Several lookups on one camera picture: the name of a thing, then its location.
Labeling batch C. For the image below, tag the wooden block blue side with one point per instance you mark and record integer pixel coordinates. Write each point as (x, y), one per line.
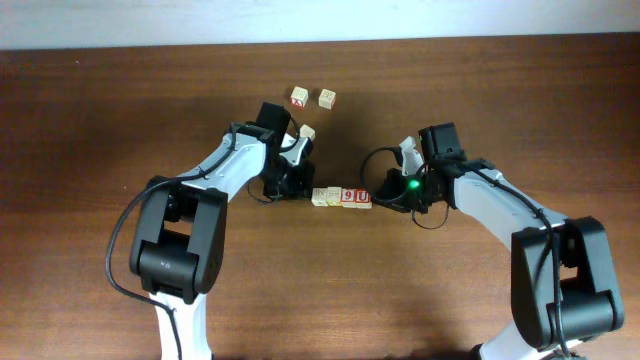
(319, 197)

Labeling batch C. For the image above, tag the wooden block yellow K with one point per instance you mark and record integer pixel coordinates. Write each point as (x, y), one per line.
(333, 196)

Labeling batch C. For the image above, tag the wooden block teal side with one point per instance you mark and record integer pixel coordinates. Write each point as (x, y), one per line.
(307, 132)

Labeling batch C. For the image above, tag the wooden block red U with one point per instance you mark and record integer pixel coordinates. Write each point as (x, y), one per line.
(363, 199)

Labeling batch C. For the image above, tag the wooden block red X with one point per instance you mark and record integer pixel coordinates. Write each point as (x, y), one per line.
(299, 97)

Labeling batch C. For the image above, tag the plain wooden block top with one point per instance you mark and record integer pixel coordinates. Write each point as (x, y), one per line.
(327, 99)

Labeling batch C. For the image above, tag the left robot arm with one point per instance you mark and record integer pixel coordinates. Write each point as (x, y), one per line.
(178, 246)

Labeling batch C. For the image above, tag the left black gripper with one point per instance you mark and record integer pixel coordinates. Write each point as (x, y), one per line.
(298, 191)

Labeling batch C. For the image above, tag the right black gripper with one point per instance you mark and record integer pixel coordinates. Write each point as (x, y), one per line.
(391, 194)

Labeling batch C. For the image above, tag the wooden block red 9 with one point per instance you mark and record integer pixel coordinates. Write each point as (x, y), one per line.
(347, 198)

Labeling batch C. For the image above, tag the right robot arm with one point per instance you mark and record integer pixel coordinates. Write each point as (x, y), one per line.
(564, 285)

